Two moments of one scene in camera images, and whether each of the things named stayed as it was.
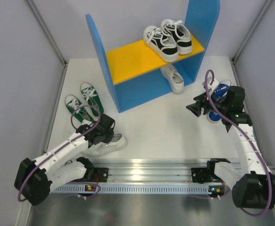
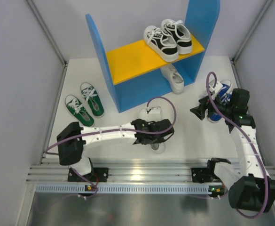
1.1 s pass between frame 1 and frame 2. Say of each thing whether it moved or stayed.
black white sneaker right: stayed
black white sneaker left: stayed
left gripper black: moved
